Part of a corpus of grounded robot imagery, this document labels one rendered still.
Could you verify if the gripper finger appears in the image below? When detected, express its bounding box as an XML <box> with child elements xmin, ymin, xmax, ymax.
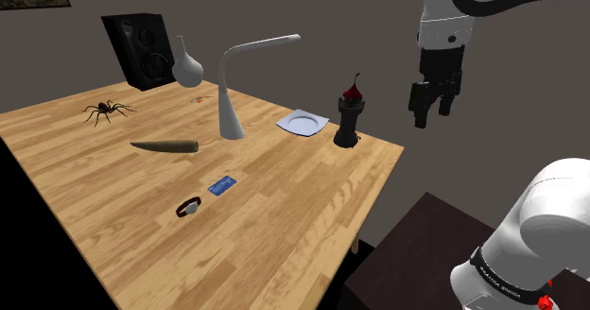
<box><xmin>408</xmin><ymin>80</ymin><xmax>438</xmax><ymax>130</ymax></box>
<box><xmin>437</xmin><ymin>71</ymin><xmax>464</xmax><ymax>118</ymax></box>

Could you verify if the black tower figure red top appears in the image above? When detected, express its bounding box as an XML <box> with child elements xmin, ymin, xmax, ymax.
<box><xmin>332</xmin><ymin>72</ymin><xmax>366</xmax><ymax>150</ymax></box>

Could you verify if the white square plate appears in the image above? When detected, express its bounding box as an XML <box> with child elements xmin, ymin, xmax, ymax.
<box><xmin>274</xmin><ymin>108</ymin><xmax>331</xmax><ymax>138</ymax></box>

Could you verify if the white desk lamp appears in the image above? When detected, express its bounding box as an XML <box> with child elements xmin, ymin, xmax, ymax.
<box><xmin>217</xmin><ymin>33</ymin><xmax>303</xmax><ymax>141</ymax></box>

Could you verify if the light wooden table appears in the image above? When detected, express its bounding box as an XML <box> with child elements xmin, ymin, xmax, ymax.
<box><xmin>0</xmin><ymin>79</ymin><xmax>406</xmax><ymax>310</ymax></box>

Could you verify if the blue card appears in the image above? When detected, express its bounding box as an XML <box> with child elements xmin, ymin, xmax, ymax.
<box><xmin>207</xmin><ymin>174</ymin><xmax>238</xmax><ymax>198</ymax></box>

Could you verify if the grey long-necked vase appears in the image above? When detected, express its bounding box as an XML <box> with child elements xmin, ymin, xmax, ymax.
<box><xmin>171</xmin><ymin>34</ymin><xmax>205</xmax><ymax>90</ymax></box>

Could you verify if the brown pointed horn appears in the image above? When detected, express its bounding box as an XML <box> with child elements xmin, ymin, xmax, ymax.
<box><xmin>130</xmin><ymin>139</ymin><xmax>200</xmax><ymax>154</ymax></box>

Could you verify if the dark red wristwatch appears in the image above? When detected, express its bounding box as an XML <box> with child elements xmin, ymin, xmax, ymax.
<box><xmin>175</xmin><ymin>196</ymin><xmax>203</xmax><ymax>219</ymax></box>

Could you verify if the black loudspeaker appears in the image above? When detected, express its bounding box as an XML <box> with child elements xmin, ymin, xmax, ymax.
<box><xmin>100</xmin><ymin>12</ymin><xmax>178</xmax><ymax>93</ymax></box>

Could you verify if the black toy spider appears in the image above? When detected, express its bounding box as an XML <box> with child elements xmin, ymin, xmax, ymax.
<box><xmin>82</xmin><ymin>98</ymin><xmax>138</xmax><ymax>129</ymax></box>

